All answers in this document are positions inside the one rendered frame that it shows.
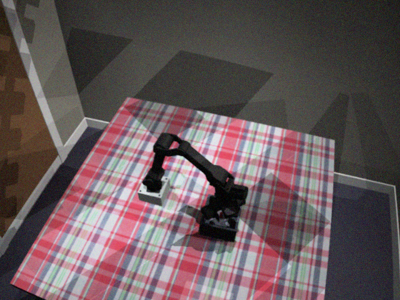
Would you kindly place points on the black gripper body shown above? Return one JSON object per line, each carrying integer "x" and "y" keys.
{"x": 210, "y": 212}

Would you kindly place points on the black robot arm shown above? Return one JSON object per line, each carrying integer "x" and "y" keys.
{"x": 216, "y": 175}

